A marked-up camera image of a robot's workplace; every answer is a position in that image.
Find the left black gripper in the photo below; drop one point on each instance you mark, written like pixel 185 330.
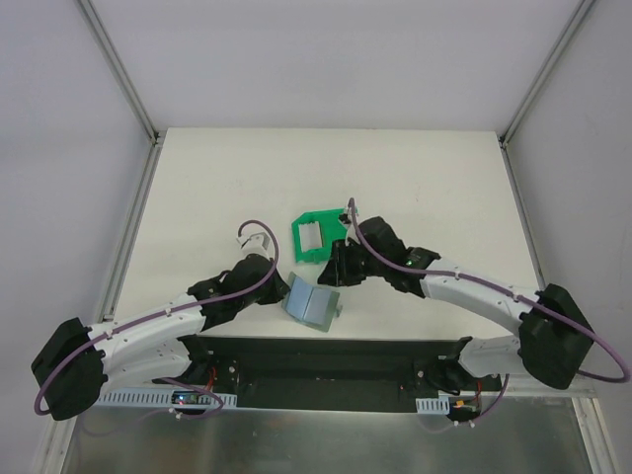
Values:
pixel 273 289

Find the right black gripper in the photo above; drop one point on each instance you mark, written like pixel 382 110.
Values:
pixel 339 267

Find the green plastic bin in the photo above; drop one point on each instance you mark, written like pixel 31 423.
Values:
pixel 314 233

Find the sage green card holder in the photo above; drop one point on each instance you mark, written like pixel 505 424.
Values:
pixel 312 306

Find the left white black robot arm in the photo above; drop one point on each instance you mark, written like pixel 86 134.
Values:
pixel 81 363

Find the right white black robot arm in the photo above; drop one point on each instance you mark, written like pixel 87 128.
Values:
pixel 547 334

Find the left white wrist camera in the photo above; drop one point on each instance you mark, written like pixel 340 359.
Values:
pixel 255 244

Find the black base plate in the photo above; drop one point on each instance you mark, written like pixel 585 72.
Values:
pixel 318 374

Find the right white cable duct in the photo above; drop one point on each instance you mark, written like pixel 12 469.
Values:
pixel 433 406

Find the white cable duct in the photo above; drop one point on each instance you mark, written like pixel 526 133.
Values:
pixel 433 406
pixel 165 398

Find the left white cable duct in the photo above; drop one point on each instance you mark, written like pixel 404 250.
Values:
pixel 165 398

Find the aluminium front rail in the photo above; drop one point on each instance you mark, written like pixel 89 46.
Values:
pixel 529 387

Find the left aluminium frame post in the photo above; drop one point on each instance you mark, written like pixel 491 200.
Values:
pixel 107 47

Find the aluminium frame post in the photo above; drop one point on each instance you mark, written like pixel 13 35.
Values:
pixel 107 47
pixel 571 29

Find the right aluminium frame post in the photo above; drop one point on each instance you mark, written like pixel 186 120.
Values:
pixel 571 29

